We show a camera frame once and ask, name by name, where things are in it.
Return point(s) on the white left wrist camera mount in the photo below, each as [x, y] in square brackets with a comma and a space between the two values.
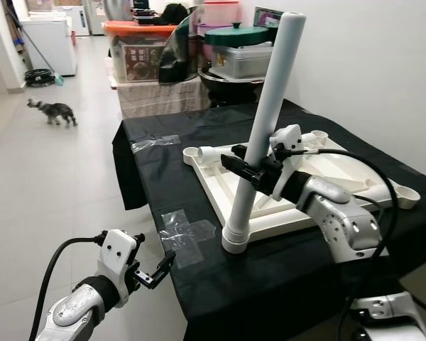
[117, 249]

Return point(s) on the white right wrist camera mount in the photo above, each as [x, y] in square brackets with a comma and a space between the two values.
[287, 138]

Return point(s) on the black wok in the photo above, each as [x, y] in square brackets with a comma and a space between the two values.
[231, 89]

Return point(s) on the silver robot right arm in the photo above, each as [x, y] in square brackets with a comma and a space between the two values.
[341, 220]

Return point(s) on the black tablecloth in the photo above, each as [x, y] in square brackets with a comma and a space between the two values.
[270, 284]

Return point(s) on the mop with teal head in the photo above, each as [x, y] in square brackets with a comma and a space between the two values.
[59, 80]

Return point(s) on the clear plastic storage bin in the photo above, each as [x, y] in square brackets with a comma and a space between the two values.
[241, 60]

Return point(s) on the black framed tablet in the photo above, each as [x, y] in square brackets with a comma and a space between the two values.
[264, 18]

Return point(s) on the white plastic children table top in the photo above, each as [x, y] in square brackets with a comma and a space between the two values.
[355, 170]

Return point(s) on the pink plastic container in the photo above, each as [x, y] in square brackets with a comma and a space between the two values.
[220, 13]

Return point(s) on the patterned cloth covered table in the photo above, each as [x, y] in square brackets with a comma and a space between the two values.
[156, 98]

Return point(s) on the clear tape strip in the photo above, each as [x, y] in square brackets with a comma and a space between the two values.
[156, 142]

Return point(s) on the white chest freezer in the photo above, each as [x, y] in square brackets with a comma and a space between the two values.
[53, 42]

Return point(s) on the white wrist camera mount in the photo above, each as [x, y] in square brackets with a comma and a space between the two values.
[287, 138]
[117, 249]

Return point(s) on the orange lid storage box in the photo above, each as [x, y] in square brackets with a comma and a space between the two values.
[135, 60]

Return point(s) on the small grey dog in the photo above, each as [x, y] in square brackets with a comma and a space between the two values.
[57, 111]

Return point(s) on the dark green pot lid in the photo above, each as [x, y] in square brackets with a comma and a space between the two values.
[238, 37]

